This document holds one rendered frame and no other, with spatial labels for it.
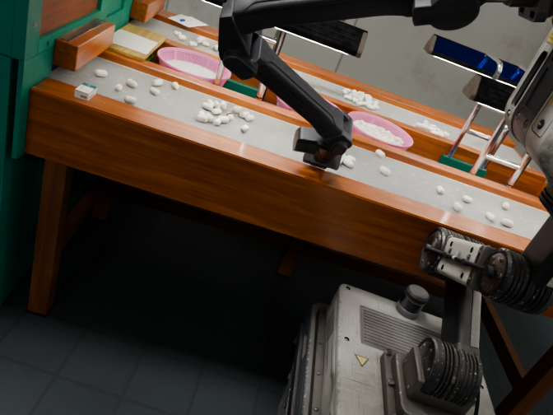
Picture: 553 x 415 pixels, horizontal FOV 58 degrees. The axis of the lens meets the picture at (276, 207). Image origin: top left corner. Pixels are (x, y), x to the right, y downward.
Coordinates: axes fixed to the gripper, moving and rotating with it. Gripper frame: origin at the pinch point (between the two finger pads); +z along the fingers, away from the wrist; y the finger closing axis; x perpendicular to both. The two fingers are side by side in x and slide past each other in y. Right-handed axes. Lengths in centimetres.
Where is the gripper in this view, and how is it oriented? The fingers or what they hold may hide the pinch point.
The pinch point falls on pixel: (315, 160)
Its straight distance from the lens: 145.7
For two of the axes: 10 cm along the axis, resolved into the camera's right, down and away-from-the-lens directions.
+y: -9.5, -3.0, -1.2
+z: -1.7, 1.2, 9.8
